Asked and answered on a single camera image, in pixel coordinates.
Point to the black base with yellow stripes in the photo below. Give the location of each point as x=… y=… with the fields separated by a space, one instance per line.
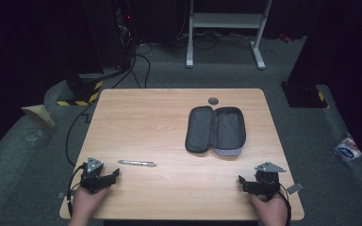
x=82 y=91

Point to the silver pen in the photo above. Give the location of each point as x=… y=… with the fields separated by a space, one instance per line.
x=137 y=163

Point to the white and blue plastic packet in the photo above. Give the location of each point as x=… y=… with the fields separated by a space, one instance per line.
x=347 y=149

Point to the white metal stand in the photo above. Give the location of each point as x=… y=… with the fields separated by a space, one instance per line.
x=225 y=20

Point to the small red object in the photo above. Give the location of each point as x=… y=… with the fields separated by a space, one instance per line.
x=285 y=38

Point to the person's right hand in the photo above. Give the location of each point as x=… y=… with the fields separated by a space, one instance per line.
x=269 y=207

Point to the grey round table grommet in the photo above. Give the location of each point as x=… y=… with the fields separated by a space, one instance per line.
x=213 y=100

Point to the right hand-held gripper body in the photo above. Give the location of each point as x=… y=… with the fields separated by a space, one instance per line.
x=266 y=180

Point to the black square base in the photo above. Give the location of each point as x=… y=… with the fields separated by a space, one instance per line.
x=304 y=94

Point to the person's left hand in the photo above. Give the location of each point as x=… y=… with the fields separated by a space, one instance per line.
x=86 y=201

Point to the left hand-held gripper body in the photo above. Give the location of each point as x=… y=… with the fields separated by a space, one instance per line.
x=91 y=179

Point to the grey tape strip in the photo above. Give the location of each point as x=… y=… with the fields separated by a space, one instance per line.
x=61 y=195
x=294 y=188

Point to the dark grey pencil case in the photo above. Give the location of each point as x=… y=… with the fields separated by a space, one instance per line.
x=215 y=130

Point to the black equipment rack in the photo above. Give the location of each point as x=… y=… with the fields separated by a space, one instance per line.
x=110 y=31

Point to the tan cardboard piece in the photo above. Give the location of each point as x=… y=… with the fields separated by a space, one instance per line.
x=39 y=114

